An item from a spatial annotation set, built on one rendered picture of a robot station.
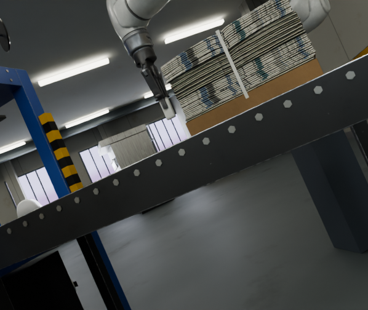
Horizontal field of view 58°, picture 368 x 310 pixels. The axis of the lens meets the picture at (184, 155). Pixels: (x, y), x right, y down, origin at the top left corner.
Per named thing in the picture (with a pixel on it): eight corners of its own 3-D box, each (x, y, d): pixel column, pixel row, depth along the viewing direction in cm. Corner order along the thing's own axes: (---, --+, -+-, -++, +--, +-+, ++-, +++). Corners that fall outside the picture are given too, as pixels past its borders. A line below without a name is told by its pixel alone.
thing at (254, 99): (274, 103, 112) (269, 91, 112) (263, 103, 85) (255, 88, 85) (258, 111, 114) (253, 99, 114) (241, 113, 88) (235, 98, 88)
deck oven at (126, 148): (126, 216, 918) (97, 151, 921) (164, 198, 952) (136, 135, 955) (132, 219, 770) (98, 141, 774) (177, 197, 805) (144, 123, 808)
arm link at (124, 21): (114, 45, 109) (134, 22, 99) (95, 3, 109) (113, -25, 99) (139, 43, 116) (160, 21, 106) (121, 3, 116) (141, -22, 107)
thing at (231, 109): (258, 111, 114) (253, 99, 114) (241, 113, 87) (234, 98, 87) (218, 130, 120) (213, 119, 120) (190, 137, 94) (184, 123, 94)
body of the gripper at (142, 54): (146, 43, 103) (158, 71, 103) (156, 48, 111) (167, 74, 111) (127, 55, 106) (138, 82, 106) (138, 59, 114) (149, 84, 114)
